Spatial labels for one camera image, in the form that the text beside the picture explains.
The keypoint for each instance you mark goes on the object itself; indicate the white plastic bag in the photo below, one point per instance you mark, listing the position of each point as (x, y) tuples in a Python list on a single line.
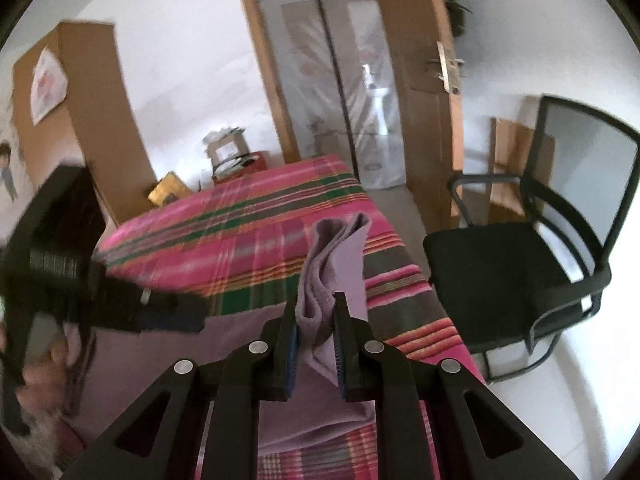
[(49, 85)]

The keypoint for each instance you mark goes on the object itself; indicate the yellow gift box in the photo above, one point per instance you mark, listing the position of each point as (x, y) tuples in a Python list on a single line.
[(170, 190)]

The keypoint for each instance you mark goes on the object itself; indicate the pink plaid blanket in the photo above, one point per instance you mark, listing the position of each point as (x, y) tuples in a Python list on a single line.
[(250, 210)]

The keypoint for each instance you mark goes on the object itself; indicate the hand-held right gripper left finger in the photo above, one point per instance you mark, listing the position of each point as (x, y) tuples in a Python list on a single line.
[(290, 355)]

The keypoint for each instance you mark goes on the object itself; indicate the wooden door frame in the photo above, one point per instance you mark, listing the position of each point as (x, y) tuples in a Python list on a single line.
[(265, 60)]

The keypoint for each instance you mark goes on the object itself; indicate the black mesh office chair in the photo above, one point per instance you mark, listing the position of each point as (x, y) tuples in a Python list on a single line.
[(490, 270)]

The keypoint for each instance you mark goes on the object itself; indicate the cartoon wall sticker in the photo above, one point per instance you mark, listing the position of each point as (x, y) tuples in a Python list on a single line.
[(6, 170)]

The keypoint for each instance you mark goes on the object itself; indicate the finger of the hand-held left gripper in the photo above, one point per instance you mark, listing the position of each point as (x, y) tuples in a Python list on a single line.
[(175, 312)]

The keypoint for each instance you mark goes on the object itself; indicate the brown cardboard box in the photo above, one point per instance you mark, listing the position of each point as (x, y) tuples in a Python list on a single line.
[(225, 150)]

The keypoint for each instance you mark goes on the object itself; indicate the person's left forearm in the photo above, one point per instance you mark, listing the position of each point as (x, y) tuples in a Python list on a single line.
[(35, 440)]

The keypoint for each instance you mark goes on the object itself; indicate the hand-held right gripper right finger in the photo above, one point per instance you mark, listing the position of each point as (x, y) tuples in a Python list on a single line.
[(342, 355)]

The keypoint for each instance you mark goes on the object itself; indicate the wooden door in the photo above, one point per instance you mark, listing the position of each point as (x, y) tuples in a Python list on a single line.
[(420, 135)]

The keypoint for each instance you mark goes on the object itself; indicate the red basket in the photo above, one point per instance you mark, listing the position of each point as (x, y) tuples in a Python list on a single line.
[(255, 165)]

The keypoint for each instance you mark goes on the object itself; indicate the translucent door curtain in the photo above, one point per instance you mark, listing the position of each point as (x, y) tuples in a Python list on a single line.
[(325, 85)]

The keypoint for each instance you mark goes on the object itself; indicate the cardboard sheet against wall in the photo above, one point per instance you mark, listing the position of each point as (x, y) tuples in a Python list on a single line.
[(510, 160)]

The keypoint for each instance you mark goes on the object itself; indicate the person's left hand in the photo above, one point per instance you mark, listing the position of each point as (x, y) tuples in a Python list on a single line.
[(47, 375)]

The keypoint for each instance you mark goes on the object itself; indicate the wooden wardrobe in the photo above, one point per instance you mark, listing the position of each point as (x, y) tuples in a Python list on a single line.
[(100, 110)]

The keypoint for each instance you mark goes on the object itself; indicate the purple fleece garment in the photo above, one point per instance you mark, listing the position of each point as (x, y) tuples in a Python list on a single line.
[(325, 270)]

